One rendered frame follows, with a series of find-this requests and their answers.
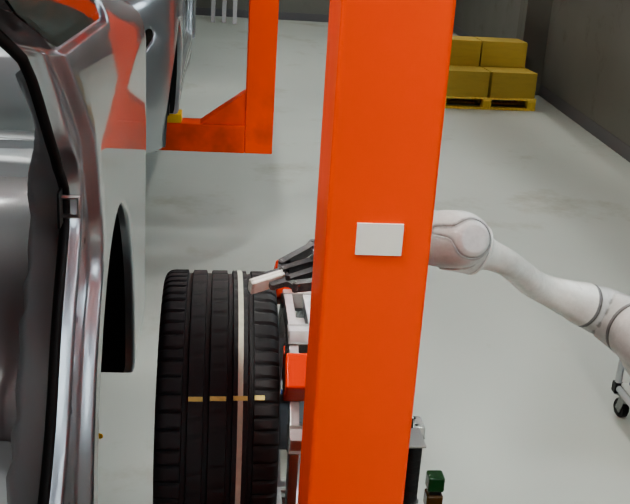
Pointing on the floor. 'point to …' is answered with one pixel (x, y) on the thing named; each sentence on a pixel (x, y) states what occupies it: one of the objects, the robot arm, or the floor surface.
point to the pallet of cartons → (490, 74)
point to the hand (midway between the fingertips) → (266, 281)
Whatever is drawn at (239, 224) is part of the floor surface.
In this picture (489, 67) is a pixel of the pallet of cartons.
